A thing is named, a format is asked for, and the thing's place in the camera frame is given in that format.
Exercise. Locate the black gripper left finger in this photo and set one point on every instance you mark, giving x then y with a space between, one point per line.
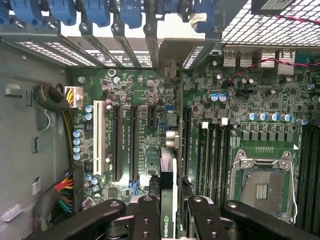
100 217

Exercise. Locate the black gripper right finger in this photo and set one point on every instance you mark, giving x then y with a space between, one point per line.
207 220

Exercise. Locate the black RAM slot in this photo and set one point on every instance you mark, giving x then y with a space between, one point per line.
229 155
213 155
222 155
317 175
203 155
311 175
304 175

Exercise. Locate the CPU socket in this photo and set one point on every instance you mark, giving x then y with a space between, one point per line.
262 185

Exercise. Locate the white PCI expansion slot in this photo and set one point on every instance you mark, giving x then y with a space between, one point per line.
99 137

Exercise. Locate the short black expansion slot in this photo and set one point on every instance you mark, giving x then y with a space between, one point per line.
152 117

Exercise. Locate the black open PC case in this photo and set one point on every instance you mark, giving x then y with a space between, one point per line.
25 125

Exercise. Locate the green motherboard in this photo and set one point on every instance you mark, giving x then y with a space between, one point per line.
145 87

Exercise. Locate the blue card retention clip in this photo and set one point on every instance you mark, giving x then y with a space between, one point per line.
26 12
4 12
205 15
97 12
131 12
62 11
171 6

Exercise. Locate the black internal speaker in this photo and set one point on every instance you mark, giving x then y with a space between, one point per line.
275 6

